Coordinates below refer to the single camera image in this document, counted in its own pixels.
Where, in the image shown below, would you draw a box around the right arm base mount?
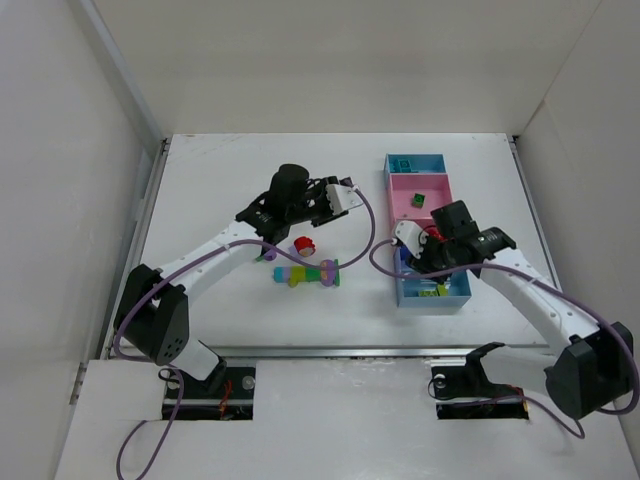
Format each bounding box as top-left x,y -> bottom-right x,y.
427,342 -> 529,421

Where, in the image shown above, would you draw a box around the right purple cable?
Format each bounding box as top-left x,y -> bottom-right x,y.
368,237 -> 635,440

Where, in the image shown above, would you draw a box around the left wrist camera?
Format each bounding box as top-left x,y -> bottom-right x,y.
325,184 -> 363,216

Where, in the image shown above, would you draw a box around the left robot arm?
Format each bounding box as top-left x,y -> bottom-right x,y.
113,164 -> 362,392

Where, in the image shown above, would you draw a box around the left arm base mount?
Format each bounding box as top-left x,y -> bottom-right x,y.
175,363 -> 256,421

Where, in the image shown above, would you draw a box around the purple cable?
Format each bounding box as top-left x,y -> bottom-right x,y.
113,185 -> 377,480
368,237 -> 635,440

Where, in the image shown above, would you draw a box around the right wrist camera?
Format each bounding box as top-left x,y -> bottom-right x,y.
393,220 -> 429,259

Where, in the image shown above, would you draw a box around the blue and pink sorting tray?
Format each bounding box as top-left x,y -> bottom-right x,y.
384,153 -> 472,313

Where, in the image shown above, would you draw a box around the turquoise lego bricks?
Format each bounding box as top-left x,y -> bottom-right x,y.
389,155 -> 415,174

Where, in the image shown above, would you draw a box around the purple flower lego piece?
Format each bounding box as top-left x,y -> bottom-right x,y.
320,259 -> 341,287

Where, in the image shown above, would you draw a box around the red lego cluster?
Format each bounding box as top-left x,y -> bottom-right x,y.
425,226 -> 446,242

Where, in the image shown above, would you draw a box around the purple round lego piece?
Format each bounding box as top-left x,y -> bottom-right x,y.
256,250 -> 277,262

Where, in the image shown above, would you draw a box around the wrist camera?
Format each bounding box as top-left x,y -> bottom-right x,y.
393,220 -> 429,259
325,184 -> 363,216

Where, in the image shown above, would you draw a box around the long multicolour lego stack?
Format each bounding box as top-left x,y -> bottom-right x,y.
273,266 -> 322,288

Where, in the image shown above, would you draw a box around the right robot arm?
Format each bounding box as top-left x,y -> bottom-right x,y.
393,201 -> 639,420

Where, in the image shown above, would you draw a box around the aluminium front rail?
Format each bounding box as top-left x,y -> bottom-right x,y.
212,345 -> 478,360

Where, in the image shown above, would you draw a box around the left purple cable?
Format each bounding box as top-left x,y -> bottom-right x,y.
113,185 -> 377,480

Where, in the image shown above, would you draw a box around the red and lime lego stack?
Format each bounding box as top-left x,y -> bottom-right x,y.
293,236 -> 316,258

